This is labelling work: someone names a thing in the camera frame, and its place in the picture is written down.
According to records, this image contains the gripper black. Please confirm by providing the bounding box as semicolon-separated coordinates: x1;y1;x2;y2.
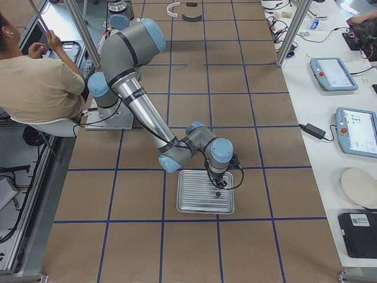
207;169;228;189

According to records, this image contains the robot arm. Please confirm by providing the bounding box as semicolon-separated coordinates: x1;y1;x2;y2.
108;0;135;30
88;18;236;189

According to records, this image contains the ribbed metal tray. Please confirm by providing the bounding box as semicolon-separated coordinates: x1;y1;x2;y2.
176;170;235;215

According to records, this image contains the black power adapter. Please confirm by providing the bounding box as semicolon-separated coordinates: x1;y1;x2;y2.
299;123;326;140

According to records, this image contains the beige round plate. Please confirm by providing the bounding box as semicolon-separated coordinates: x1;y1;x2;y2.
340;168;376;209

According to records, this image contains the near teach pendant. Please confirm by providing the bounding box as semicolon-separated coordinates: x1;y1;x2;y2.
335;107;376;158

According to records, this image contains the teach pendant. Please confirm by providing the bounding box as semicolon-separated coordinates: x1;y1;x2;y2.
310;57;358;91
335;107;376;158

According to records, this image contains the black laptop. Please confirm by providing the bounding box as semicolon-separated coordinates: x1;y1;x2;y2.
338;213;376;259

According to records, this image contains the far teach pendant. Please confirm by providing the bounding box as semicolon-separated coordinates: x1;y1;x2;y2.
310;57;358;91

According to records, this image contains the white chair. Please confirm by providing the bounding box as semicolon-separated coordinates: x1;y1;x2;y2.
26;117;80;166

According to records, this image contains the dark brake shoe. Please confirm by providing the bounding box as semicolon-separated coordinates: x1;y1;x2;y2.
181;14;203;22

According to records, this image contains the white curved plastic part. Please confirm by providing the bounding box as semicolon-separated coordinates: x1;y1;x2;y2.
166;1;180;19

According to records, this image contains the seated person beige shirt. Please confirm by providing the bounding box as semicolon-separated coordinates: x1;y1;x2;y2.
1;15;86;123

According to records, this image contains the long metal rod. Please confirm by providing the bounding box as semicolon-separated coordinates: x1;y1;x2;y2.
28;0;51;31

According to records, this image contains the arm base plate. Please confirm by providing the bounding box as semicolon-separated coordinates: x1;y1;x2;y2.
85;98;134;130

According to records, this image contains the aluminium frame post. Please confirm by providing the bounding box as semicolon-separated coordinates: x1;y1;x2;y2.
275;0;312;67

